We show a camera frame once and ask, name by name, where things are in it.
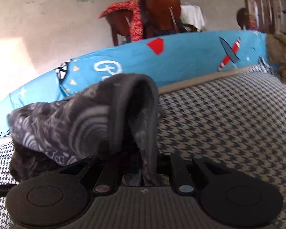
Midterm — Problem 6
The grey patterned fleece garment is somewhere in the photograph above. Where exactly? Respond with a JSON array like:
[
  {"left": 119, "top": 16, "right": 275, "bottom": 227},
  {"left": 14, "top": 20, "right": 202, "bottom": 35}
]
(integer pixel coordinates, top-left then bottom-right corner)
[{"left": 7, "top": 73, "right": 164, "bottom": 187}]

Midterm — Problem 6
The houndstooth sofa cushion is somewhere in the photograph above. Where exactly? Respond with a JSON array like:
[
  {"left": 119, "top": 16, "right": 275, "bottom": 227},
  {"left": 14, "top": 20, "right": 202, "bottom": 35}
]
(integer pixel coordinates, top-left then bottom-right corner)
[{"left": 0, "top": 67, "right": 286, "bottom": 228}]

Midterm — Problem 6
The blue cartoon print pillow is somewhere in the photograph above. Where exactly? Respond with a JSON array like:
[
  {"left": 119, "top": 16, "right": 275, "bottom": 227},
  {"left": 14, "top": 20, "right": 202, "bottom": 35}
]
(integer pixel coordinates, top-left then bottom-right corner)
[{"left": 0, "top": 30, "right": 267, "bottom": 138}]

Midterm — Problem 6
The red floral cloth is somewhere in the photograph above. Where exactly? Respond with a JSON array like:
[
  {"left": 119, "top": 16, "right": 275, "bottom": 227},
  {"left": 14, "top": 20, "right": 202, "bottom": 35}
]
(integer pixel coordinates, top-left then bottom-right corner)
[{"left": 99, "top": 0, "right": 143, "bottom": 46}]

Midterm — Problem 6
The dark wooden chair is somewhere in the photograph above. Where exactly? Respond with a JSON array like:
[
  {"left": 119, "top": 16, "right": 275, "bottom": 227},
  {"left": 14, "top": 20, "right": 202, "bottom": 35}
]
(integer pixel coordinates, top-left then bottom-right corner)
[
  {"left": 105, "top": 9, "right": 133, "bottom": 47},
  {"left": 139, "top": 0, "right": 198, "bottom": 39}
]

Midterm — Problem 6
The white tablecloth table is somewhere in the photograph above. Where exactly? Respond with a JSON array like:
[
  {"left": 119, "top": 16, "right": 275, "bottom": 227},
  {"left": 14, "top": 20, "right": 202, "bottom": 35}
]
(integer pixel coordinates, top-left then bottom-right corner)
[{"left": 181, "top": 4, "right": 206, "bottom": 31}]

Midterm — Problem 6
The brown fuzzy blanket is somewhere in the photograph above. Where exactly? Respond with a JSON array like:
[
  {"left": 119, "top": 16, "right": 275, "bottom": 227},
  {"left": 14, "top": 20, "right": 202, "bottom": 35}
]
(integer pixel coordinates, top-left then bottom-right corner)
[{"left": 266, "top": 35, "right": 286, "bottom": 84}]

